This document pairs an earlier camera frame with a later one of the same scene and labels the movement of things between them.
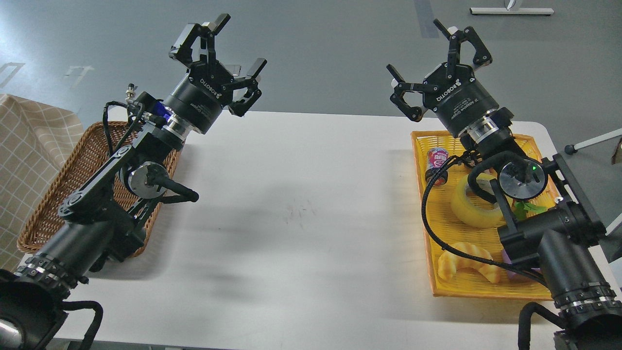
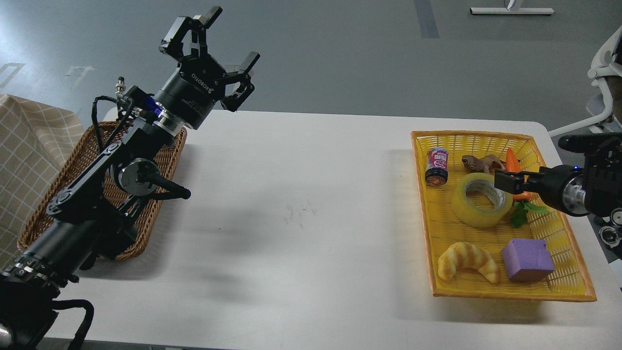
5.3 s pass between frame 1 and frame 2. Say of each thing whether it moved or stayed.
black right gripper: moved
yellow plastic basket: stayed
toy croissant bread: stayed
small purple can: stayed
